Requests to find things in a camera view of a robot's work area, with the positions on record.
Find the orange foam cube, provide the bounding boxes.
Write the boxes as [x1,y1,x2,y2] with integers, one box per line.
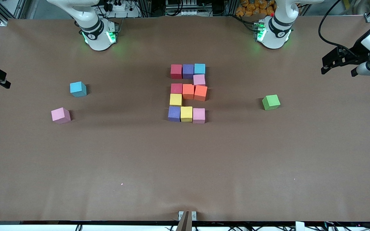
[194,85,208,102]
[182,84,195,100]

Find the purple foam cube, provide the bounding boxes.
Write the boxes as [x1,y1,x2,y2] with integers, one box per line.
[182,64,195,80]
[168,106,181,122]

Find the yellow foam cube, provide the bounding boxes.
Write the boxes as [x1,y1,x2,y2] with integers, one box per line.
[169,93,183,107]
[180,106,193,122]

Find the green foam cube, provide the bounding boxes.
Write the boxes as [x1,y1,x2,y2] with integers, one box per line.
[262,94,281,111]

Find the pile of orange fruits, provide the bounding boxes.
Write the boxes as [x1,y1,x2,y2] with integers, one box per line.
[235,0,275,17]

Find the brown table cover sheet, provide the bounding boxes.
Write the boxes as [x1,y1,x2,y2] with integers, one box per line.
[0,15,370,222]

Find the brown wooden strip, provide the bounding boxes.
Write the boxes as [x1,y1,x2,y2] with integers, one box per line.
[175,211,192,231]

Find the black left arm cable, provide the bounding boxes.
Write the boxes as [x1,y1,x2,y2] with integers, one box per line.
[318,0,362,56]

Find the small metal bracket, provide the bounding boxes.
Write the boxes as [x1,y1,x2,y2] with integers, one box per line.
[178,211,197,222]

